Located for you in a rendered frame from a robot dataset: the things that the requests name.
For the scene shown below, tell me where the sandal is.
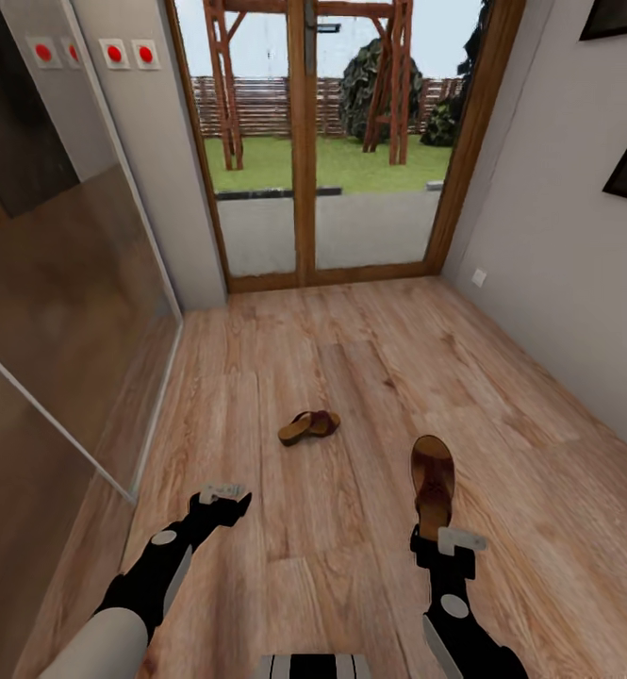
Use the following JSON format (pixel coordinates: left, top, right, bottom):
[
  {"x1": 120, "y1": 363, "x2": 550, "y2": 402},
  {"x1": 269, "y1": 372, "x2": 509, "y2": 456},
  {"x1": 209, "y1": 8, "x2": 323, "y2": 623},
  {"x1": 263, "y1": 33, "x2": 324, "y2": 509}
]
[
  {"x1": 278, "y1": 410, "x2": 339, "y2": 447},
  {"x1": 411, "y1": 435, "x2": 455, "y2": 542}
]

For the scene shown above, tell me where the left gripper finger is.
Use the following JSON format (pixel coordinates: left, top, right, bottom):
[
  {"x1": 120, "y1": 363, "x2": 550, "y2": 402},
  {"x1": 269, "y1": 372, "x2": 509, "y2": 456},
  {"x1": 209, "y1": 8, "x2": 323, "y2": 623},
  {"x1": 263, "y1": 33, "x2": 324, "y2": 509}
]
[{"x1": 236, "y1": 492, "x2": 253, "y2": 519}]

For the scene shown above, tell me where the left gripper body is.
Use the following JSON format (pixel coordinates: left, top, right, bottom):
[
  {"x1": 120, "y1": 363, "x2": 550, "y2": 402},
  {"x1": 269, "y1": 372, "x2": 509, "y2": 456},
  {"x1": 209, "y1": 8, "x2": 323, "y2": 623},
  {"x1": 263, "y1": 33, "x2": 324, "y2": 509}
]
[{"x1": 189, "y1": 493, "x2": 238, "y2": 539}]

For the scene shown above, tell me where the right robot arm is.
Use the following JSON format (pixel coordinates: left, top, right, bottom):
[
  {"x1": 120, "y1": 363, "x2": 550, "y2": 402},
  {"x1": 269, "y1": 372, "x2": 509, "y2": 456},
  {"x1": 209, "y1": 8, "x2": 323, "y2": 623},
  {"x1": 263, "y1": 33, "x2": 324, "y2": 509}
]
[{"x1": 410, "y1": 523, "x2": 529, "y2": 679}]

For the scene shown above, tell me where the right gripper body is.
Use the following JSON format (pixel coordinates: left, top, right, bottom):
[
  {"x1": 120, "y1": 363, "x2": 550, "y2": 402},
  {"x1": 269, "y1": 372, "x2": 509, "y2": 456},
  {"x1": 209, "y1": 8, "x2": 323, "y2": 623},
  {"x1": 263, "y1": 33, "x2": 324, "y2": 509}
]
[{"x1": 417, "y1": 537, "x2": 475, "y2": 582}]

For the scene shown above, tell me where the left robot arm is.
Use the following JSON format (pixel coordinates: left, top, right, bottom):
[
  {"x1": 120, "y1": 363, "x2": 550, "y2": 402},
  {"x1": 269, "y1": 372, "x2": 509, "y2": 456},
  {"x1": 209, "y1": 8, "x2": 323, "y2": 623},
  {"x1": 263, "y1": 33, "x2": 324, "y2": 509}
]
[{"x1": 37, "y1": 480, "x2": 253, "y2": 679}]

